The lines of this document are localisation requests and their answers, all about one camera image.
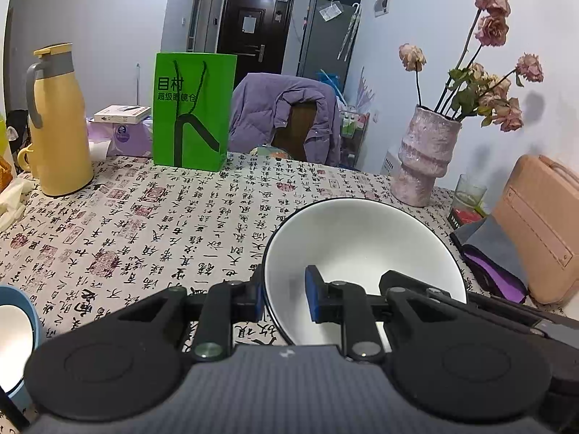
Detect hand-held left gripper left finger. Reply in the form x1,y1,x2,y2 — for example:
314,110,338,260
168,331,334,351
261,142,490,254
106,263,265,363

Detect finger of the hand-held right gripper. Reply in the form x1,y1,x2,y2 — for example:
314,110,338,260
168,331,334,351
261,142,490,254
379,270,579,341

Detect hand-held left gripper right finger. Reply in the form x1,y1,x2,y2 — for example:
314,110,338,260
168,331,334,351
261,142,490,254
304,265,471,362

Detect blue bowl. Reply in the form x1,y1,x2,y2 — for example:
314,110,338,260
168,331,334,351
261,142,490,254
0,285,42,417

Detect grey and purple cloth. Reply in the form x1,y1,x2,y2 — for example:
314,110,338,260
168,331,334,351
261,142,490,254
450,214,530,303

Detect beige suitcase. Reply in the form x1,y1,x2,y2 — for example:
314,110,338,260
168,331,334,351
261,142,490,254
492,154,579,306

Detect red box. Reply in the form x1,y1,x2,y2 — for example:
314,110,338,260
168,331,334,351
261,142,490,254
448,207,487,229

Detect printed tablecloth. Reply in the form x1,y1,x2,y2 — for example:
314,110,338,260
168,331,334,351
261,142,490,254
0,150,579,421

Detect glass cup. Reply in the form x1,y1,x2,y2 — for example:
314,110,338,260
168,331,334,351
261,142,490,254
455,174,488,212

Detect patterned seat cushion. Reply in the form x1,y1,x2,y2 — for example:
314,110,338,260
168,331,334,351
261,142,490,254
251,145,295,160

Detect pink textured vase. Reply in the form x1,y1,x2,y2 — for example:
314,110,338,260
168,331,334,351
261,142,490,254
390,105,463,208

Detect wooden chair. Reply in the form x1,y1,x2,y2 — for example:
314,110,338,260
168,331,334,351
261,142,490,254
271,102,317,161

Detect purple padded jacket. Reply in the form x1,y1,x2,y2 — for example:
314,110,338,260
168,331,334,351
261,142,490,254
229,72,342,167

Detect purple tissue pack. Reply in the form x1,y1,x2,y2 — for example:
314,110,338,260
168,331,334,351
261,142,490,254
86,118,157,159

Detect green paper bag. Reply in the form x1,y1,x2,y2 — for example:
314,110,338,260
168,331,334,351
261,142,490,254
152,52,237,173

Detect blue plastic bag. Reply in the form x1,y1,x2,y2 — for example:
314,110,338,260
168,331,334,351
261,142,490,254
317,70,347,95

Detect white flat box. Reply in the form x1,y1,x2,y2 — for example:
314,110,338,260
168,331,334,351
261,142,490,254
93,105,152,124

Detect yellow thermos jug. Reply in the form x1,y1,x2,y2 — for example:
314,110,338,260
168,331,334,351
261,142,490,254
25,43,94,198

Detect grey refrigerator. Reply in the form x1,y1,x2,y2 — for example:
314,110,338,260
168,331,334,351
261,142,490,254
296,0,363,86

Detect dark entrance door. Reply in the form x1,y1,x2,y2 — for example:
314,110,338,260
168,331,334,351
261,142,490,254
216,0,295,75

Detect yellow mug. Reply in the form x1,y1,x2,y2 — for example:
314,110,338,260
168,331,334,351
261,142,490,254
17,145,39,173

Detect white umbrella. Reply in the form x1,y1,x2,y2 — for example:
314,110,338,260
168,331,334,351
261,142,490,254
337,2,363,61

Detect dried roses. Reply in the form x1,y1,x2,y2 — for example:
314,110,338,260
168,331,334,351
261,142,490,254
398,0,544,133

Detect yellow-green snack box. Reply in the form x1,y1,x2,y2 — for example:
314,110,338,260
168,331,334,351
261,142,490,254
0,115,14,177

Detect grey interior doorway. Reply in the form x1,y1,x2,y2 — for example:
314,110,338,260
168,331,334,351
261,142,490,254
186,0,215,54

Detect black paper bag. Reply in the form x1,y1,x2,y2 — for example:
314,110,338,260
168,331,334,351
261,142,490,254
4,108,32,177

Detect wire rack with bottles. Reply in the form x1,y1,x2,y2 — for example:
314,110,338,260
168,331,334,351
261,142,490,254
339,108,371,168

